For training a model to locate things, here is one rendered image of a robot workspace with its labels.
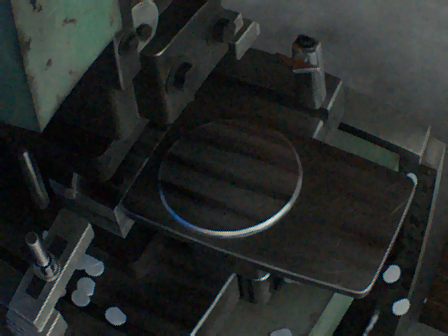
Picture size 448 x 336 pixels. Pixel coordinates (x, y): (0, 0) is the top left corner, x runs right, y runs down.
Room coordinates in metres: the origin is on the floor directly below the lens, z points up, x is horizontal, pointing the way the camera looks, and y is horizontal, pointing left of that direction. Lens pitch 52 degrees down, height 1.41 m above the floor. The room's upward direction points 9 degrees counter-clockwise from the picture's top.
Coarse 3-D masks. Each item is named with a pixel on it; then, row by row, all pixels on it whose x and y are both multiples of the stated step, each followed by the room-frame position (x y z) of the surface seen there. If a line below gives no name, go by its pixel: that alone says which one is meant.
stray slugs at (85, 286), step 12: (84, 264) 0.46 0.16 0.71; (96, 264) 0.46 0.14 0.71; (384, 276) 0.42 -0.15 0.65; (396, 276) 0.42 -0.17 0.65; (84, 288) 0.43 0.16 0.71; (72, 300) 0.41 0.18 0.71; (84, 300) 0.41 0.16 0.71; (108, 312) 0.40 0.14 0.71; (120, 312) 0.40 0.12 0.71; (396, 312) 0.36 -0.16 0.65
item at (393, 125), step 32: (352, 96) 0.69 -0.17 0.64; (352, 128) 0.64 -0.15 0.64; (384, 128) 0.63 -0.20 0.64; (416, 128) 0.62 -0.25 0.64; (416, 160) 0.58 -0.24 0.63; (416, 192) 0.58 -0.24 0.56; (416, 224) 0.58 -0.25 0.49; (416, 256) 0.57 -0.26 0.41; (384, 288) 0.60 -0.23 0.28; (352, 320) 0.62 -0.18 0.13; (384, 320) 0.59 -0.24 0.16
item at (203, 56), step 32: (160, 0) 0.51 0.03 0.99; (192, 0) 0.52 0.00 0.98; (160, 32) 0.48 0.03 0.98; (192, 32) 0.49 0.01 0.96; (224, 32) 0.51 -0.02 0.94; (160, 64) 0.46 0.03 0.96; (192, 64) 0.47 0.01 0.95; (96, 96) 0.46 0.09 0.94; (128, 96) 0.46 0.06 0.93; (160, 96) 0.46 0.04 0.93; (96, 128) 0.47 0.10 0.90; (128, 128) 0.46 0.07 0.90
